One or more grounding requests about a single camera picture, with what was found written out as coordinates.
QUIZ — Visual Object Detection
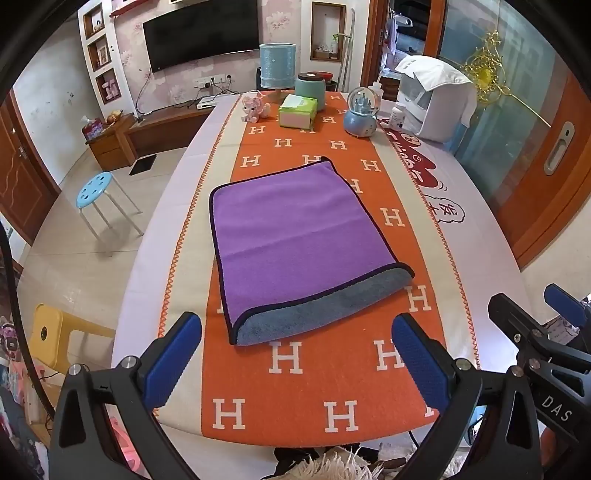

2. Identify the gold hanging ornament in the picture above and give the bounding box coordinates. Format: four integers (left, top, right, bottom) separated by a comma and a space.
464, 30, 553, 130

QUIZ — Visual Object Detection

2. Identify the black television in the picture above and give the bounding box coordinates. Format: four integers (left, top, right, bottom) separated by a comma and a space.
142, 0, 260, 72

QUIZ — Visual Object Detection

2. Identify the white water dispenser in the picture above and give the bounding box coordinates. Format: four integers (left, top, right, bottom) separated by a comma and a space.
396, 78, 472, 143

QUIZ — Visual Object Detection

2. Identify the pink toy elephant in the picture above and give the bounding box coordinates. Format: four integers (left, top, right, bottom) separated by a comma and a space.
242, 95, 271, 123

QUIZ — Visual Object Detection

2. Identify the white fluffy rug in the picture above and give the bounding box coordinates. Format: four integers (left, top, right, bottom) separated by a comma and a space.
272, 445, 416, 480

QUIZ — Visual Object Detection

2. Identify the yellow plastic stool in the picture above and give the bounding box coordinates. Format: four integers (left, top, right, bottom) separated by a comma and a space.
30, 303, 116, 376

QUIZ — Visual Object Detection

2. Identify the orange framed glass door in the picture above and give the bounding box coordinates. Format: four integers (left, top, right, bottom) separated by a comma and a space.
434, 0, 591, 273

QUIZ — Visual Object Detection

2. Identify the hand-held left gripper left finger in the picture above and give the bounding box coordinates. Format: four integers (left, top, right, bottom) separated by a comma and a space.
48, 311, 204, 480

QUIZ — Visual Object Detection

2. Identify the purple and grey towel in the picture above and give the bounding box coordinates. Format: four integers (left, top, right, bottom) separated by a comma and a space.
209, 157, 415, 346

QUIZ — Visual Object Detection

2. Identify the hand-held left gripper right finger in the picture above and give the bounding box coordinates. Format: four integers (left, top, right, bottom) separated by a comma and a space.
392, 312, 543, 480

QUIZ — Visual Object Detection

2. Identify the white wall shelf unit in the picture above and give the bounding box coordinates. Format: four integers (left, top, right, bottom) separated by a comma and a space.
78, 0, 131, 116

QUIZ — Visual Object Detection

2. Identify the teal jar with dark lid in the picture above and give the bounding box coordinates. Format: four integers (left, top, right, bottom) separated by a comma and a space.
294, 71, 329, 112

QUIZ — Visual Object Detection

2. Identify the black floor mat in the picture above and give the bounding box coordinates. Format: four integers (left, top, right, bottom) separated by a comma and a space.
128, 156, 158, 176

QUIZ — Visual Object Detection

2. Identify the white printed tablecloth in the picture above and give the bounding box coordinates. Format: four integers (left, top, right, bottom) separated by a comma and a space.
111, 90, 539, 446

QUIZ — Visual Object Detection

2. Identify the orange patterned blanket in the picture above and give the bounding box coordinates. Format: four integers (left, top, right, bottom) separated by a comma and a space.
154, 91, 474, 446

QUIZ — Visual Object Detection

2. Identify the brown wooden door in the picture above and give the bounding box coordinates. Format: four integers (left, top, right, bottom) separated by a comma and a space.
0, 90, 62, 246

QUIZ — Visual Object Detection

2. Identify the small wooden side cabinet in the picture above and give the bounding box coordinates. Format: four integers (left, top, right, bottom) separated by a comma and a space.
85, 113, 138, 171

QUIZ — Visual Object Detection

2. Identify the white wall socket strip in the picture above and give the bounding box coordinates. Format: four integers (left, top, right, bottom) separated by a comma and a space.
193, 74, 232, 91

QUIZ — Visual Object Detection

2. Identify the mop with green head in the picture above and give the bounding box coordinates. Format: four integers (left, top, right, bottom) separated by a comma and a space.
335, 9, 356, 93

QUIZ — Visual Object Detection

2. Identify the blue snow globe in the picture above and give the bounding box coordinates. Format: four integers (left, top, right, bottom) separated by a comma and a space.
343, 87, 380, 138

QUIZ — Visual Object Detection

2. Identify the white appliance with cloth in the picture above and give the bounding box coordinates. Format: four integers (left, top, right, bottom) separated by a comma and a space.
394, 55, 477, 130

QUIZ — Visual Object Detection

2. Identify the green tissue box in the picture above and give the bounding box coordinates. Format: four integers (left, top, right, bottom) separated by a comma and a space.
278, 95, 319, 130

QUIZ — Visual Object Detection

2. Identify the white squeeze bottle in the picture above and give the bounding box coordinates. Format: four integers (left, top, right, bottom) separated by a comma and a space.
369, 78, 387, 110

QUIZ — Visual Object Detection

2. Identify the blue round stool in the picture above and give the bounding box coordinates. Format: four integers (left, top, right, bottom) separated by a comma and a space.
75, 172, 144, 241

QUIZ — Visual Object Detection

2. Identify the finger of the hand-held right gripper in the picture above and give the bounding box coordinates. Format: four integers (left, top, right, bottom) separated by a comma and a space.
543, 284, 591, 325
488, 293, 557, 354

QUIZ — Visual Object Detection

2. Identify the wall niche with ornaments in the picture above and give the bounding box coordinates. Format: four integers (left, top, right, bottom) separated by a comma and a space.
310, 1, 347, 63

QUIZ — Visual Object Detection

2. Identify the low wooden television cabinet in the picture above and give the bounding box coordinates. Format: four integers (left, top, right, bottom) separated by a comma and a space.
127, 95, 218, 160

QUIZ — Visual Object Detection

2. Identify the silver door handle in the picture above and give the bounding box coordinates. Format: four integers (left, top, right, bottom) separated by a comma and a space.
543, 121, 575, 176

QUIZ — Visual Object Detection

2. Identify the blue table lamp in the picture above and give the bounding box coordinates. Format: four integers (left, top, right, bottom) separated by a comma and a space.
257, 42, 297, 104

